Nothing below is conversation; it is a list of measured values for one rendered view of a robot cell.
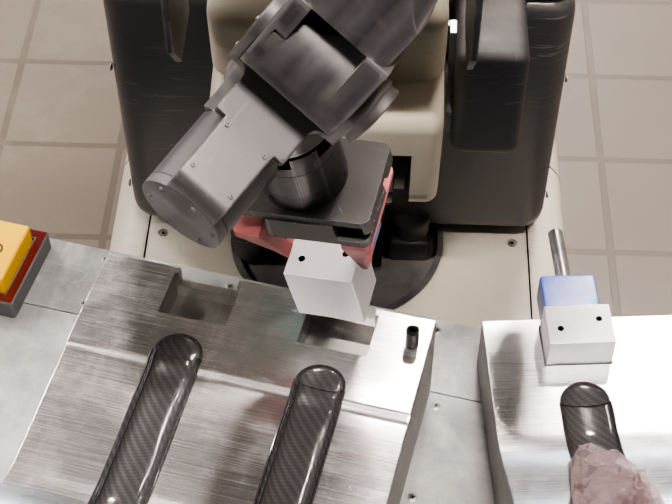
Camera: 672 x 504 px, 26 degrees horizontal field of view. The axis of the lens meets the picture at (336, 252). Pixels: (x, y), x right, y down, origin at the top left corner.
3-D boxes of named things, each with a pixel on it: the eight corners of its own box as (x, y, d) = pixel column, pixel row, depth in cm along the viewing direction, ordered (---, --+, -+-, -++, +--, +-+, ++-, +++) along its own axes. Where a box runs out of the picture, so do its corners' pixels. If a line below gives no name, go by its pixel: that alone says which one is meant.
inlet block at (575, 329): (521, 254, 121) (528, 211, 116) (581, 252, 121) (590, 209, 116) (542, 385, 112) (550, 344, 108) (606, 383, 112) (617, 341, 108)
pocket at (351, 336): (313, 324, 113) (313, 294, 110) (380, 338, 112) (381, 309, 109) (297, 370, 110) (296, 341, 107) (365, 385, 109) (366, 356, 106)
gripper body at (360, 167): (372, 241, 93) (353, 173, 87) (224, 223, 96) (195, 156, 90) (395, 159, 96) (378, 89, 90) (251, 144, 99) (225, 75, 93)
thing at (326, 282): (343, 167, 112) (330, 124, 107) (406, 173, 110) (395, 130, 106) (298, 313, 105) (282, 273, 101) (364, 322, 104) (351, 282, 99)
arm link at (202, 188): (409, 82, 81) (292, -22, 80) (288, 233, 77) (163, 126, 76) (338, 140, 92) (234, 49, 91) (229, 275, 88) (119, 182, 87)
